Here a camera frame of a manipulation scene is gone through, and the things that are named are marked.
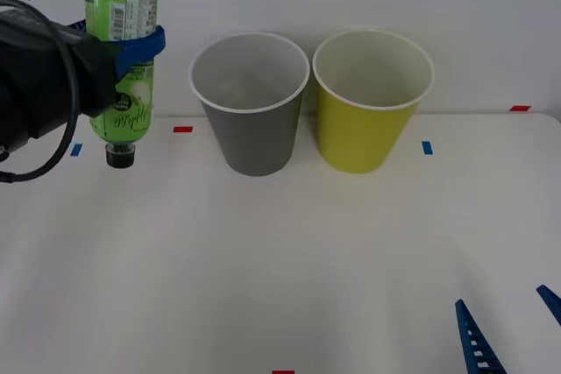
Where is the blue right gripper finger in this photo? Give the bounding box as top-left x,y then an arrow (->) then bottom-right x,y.
454,299 -> 508,374
536,284 -> 561,328

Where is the grey plastic bin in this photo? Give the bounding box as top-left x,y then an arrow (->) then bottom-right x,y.
188,31 -> 310,178

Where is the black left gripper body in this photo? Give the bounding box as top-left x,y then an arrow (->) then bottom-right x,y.
7,21 -> 120,141

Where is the yellow-green plastic bin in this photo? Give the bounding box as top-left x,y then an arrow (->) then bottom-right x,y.
311,28 -> 436,175

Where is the green plastic bottle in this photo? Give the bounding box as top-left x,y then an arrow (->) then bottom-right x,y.
82,0 -> 160,171

